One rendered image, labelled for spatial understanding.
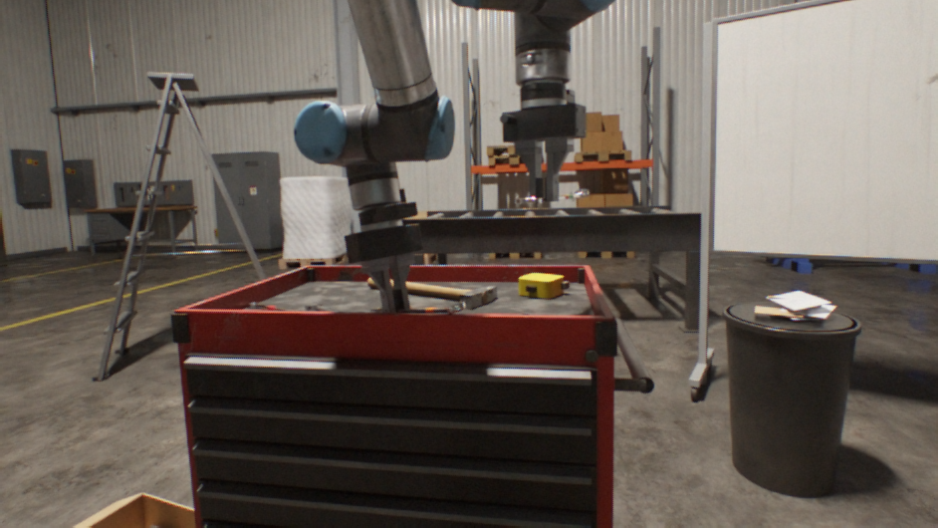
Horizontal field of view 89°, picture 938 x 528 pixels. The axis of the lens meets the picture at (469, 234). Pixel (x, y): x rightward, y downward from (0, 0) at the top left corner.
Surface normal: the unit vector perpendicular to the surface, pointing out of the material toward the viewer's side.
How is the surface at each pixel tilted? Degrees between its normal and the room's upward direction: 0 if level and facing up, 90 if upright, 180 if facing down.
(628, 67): 90
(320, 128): 86
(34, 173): 90
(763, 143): 90
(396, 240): 80
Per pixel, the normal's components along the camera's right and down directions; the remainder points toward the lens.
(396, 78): 0.06, 0.63
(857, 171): -0.56, 0.10
